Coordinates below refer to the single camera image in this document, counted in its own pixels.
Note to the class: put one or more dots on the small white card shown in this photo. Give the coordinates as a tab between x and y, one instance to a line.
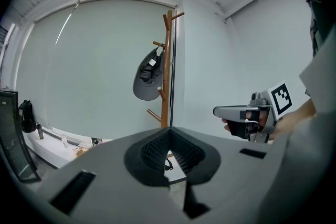
64	141

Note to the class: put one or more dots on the black framed glass panel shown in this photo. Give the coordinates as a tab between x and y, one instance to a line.
13	136

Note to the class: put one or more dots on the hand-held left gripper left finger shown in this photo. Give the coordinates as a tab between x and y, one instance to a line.
147	157

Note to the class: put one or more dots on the grey cap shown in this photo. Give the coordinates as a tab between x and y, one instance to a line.
147	81

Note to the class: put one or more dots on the person's right forearm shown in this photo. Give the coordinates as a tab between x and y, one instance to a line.
291	120

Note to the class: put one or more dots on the dark water bottle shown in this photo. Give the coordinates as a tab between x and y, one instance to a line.
40	131

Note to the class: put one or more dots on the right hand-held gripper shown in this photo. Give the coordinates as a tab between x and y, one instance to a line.
233	112

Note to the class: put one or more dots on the person's right hand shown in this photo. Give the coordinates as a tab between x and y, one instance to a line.
225	124

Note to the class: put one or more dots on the black upright backpack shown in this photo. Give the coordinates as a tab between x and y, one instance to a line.
27	116

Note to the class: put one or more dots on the dark green printed shirt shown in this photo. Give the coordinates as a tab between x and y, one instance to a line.
321	21

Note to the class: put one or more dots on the white window ledge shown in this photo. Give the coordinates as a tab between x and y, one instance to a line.
52	152

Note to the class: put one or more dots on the wooden coat rack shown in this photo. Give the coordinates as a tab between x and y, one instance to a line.
166	73

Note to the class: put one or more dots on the grey roller blind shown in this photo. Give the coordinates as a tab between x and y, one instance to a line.
92	68

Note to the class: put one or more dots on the white tumbler with black lid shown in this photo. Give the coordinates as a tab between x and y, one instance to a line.
95	141

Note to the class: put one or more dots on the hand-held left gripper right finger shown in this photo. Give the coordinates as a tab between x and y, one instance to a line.
194	158

